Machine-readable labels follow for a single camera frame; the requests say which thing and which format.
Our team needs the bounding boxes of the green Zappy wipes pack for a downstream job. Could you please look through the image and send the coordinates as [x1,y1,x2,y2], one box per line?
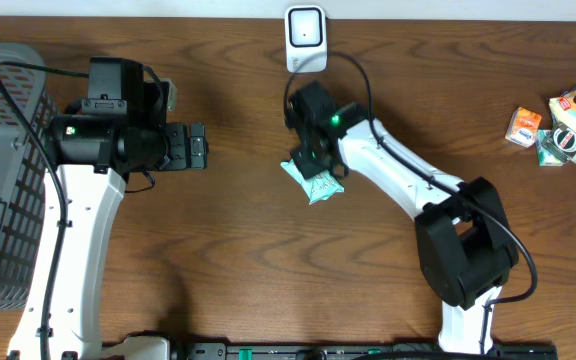
[281,160,345,205]

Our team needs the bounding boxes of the small orange tissue pack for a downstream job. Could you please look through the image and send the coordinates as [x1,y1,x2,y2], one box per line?
[505,107,542,148]

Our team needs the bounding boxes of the small teal tissue pack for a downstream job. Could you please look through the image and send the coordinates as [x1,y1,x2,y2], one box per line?
[535,129,564,167]

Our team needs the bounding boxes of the red white tape roll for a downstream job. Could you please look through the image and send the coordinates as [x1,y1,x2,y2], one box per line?
[543,122,576,163]

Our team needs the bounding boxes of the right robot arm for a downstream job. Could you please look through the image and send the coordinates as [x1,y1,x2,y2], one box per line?
[283,81,519,355]

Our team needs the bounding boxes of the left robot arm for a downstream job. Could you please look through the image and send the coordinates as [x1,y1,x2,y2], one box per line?
[7,57,209,359]

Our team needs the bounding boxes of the white barcode scanner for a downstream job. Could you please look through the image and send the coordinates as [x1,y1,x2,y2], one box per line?
[284,5,328,73]

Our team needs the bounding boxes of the grey plastic mesh basket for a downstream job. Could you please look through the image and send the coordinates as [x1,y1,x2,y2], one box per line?
[0,43,59,310]

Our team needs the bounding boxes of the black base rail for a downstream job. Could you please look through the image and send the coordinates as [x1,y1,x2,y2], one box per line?
[102,340,560,360]

